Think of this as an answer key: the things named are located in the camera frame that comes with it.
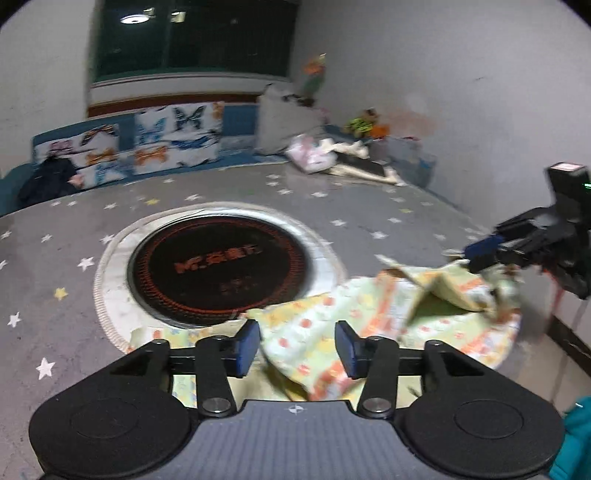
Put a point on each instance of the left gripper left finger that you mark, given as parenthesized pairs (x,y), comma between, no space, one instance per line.
(216,359)

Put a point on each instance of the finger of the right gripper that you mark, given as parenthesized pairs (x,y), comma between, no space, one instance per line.
(495,246)
(480,260)

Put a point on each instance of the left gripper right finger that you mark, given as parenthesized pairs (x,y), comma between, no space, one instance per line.
(375,360)

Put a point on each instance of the colourful patterned baby garment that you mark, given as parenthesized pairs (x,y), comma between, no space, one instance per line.
(478,314)

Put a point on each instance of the teal sleeved forearm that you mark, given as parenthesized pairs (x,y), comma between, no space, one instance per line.
(573,461)

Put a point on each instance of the black round induction cooktop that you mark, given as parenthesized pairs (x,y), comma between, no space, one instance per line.
(202,272)

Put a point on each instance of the clear plastic storage box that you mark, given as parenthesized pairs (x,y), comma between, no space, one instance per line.
(409,159)

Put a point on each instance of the black tablet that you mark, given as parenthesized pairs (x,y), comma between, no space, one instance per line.
(359,164)

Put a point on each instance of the orange plush toy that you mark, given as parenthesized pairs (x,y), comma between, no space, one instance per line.
(379,131)

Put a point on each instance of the cream folded cloth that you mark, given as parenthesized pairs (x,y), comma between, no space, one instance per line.
(361,150)

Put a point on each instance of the teddy bear yellow vest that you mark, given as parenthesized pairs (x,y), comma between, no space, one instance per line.
(361,126)

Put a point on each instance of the pink white plastic bag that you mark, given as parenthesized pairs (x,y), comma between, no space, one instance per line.
(311,155)

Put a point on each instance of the large butterfly pillow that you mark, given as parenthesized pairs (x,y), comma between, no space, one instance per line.
(177,136)

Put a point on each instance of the small butterfly pillow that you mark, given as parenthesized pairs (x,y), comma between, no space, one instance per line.
(94,154)

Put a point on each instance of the grey plain pillow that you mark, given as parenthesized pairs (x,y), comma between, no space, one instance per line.
(279,121)

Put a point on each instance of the black backpack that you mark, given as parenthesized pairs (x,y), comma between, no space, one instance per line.
(55,177)

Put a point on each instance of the artificial flower bouquet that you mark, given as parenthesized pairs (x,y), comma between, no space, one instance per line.
(315,71)

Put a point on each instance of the blue sofa bench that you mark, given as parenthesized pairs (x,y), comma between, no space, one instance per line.
(237,148)

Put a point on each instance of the dark window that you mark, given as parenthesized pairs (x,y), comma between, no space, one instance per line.
(159,37)

